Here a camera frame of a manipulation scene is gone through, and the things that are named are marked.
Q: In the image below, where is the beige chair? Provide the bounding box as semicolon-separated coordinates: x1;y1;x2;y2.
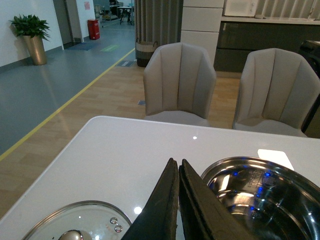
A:
143;42;217;127
232;48;320;137

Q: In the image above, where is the woven striped basket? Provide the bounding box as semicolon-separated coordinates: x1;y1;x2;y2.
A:
135;38;158;68

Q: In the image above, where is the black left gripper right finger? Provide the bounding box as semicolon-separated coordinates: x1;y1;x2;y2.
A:
179;159;253;240

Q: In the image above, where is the potted green plant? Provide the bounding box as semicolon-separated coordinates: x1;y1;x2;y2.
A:
10;14;50;66

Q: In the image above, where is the beige chair on right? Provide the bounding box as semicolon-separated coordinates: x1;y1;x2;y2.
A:
232;48;320;137

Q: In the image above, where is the red fire extinguisher box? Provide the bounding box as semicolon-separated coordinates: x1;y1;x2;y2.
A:
87;19;100;40

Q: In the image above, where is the grey curtain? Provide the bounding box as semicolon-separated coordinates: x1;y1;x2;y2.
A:
134;0;183;47

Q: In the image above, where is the white electric cooking pot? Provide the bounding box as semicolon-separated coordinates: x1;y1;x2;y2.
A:
201;156;320;240

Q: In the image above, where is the white drawer cabinet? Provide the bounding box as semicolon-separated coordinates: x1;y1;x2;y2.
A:
180;0;224;64

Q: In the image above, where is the glass lid with gold knob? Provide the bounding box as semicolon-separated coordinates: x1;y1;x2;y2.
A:
23;200;132;240

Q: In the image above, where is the white microwave oven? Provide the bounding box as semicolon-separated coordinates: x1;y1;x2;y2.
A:
223;0;259;17

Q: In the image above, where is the beige chair on left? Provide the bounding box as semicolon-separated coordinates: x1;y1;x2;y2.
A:
143;42;217;127

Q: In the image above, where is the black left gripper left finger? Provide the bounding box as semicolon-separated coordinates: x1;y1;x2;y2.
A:
122;158;179;240

